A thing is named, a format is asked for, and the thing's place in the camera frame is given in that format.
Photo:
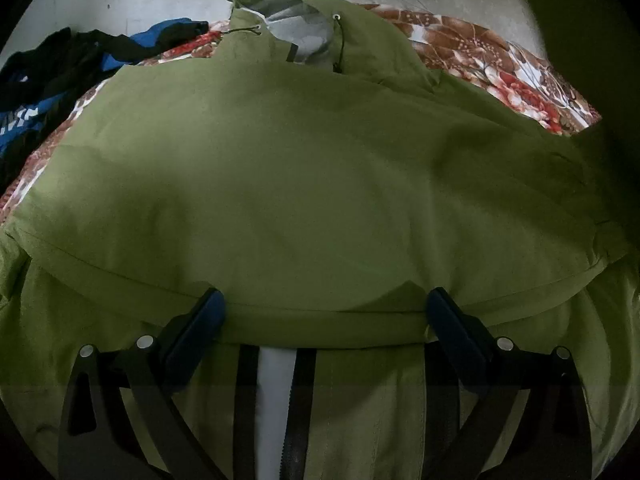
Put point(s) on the floral printed blanket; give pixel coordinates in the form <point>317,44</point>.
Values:
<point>505,70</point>

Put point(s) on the blue and black jacket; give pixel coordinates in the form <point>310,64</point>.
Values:
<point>55,75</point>

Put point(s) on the green hooded jacket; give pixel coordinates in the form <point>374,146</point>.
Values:
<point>300,200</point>

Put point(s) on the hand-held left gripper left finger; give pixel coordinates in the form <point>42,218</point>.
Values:
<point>200,327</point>

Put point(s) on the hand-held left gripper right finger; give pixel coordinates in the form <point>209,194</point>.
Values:
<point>447,330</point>

